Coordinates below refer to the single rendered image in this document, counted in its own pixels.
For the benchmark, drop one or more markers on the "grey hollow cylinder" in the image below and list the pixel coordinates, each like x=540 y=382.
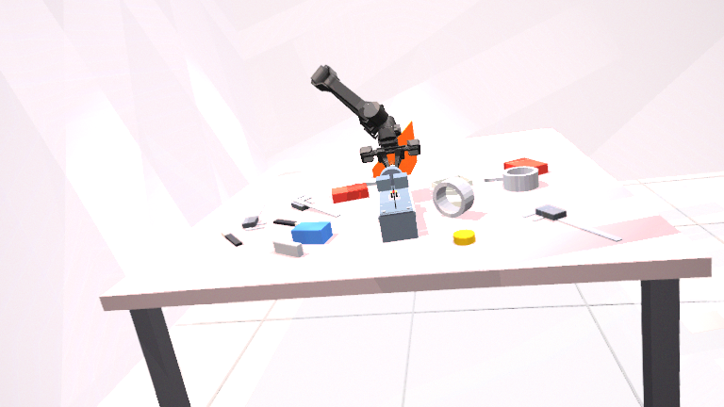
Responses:
x=520 y=179
x=464 y=191

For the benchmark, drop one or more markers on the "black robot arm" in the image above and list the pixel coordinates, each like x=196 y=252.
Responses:
x=371 y=115

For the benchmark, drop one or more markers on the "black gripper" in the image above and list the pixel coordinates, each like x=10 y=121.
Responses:
x=390 y=147

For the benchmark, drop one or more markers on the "blue block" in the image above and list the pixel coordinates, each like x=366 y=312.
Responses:
x=312 y=233

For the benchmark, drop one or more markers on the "yellow short cylinder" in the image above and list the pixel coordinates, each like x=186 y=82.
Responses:
x=463 y=237

